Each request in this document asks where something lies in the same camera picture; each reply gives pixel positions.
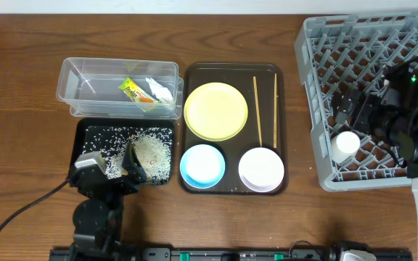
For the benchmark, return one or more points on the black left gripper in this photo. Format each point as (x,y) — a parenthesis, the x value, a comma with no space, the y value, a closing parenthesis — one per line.
(111,177)

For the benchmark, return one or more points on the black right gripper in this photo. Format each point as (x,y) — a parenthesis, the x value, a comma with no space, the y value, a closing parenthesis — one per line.
(360,114)

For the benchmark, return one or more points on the white paper cup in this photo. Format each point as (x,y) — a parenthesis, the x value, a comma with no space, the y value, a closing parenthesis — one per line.
(344,145)

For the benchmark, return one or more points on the green snack wrapper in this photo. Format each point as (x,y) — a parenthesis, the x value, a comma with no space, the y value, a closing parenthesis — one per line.
(135,93)

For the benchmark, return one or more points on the light blue bowl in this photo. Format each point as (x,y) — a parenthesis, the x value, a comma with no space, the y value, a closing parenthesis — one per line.
(202,166)

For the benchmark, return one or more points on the white napkin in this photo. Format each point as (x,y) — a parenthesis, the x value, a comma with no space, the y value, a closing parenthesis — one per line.
(159,91)

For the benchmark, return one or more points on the yellow plate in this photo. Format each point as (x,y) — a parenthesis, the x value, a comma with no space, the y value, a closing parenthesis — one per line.
(215,111)

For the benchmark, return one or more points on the white bowl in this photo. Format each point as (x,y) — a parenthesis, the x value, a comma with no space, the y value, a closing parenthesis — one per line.
(261,169)

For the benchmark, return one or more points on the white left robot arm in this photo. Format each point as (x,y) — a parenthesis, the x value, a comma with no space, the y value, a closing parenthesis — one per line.
(98,220)

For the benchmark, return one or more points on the rice food waste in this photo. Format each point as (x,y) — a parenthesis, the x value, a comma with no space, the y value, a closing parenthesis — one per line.
(152,145)

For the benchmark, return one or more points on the black waste tray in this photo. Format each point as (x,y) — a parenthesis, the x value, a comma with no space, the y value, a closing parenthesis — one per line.
(86,122)

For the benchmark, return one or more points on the grey dishwasher rack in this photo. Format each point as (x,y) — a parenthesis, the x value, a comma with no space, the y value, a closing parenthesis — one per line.
(335,53)

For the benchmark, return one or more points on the clear plastic bin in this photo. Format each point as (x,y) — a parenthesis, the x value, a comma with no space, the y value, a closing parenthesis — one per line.
(91,87)

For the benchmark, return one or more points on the dark brown serving tray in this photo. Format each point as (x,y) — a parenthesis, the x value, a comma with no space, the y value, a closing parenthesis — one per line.
(240,76)

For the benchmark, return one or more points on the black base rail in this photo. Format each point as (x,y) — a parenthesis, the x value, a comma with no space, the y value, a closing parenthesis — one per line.
(163,254)

